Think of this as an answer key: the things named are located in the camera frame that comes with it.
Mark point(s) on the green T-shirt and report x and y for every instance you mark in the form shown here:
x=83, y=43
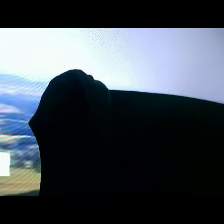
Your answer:
x=133, y=143

